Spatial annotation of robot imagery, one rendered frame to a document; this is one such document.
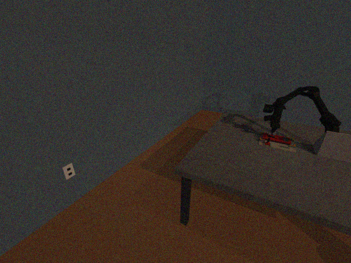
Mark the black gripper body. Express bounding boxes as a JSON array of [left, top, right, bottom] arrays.
[[270, 114, 281, 128]]

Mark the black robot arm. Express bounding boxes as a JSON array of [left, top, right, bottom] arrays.
[[263, 86, 342, 133]]

